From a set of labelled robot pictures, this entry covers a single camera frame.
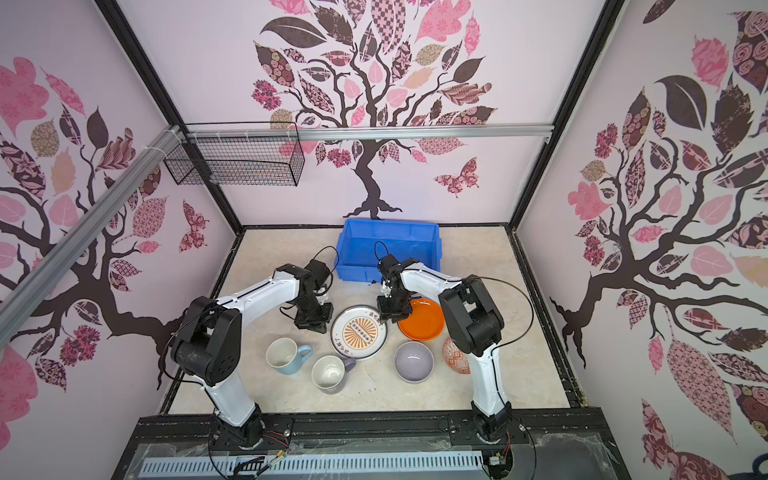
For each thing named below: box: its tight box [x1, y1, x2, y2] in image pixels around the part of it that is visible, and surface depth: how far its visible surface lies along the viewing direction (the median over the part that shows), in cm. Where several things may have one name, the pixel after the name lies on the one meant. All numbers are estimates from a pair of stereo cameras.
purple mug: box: [311, 355, 357, 395], surface depth 81 cm
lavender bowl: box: [393, 341, 435, 384], surface depth 85 cm
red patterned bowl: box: [442, 337, 471, 375], surface depth 86 cm
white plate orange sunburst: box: [329, 304, 388, 361], surface depth 92 cm
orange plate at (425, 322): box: [398, 298, 444, 342], surface depth 92 cm
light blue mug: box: [266, 338, 313, 375], surface depth 81 cm
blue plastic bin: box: [334, 219, 443, 283], surface depth 116 cm
